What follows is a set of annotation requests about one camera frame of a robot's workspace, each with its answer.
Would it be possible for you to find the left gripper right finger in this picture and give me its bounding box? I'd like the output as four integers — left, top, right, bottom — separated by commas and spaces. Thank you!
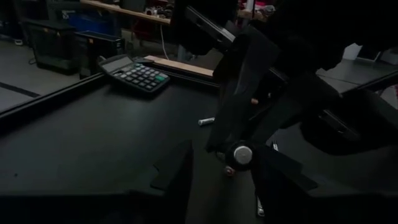
253, 147, 318, 224

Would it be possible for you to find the black desk calculator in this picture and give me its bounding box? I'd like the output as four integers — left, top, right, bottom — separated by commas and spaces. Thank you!
98, 54, 171, 94

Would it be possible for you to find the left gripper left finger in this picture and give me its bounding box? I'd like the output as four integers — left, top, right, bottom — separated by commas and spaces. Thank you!
150, 139, 194, 224

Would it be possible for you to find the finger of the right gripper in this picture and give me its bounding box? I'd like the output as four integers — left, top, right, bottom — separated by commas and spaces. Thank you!
205, 26, 280, 152
225, 74, 340, 172

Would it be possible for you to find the white box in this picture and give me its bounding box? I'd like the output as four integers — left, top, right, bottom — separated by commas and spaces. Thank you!
343, 42, 364, 61

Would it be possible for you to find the white hanging cable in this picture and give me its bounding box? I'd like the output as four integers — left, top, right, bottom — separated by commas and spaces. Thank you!
159, 24, 170, 60

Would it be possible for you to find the light wooden table board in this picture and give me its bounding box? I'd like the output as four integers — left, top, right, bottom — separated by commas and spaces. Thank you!
143, 55, 215, 78

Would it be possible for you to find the wooden workbench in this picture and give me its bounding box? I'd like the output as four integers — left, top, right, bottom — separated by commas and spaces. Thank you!
79, 0, 172, 26

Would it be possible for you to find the blue plastic crate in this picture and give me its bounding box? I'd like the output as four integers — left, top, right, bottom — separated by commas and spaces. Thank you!
61, 9, 118, 37

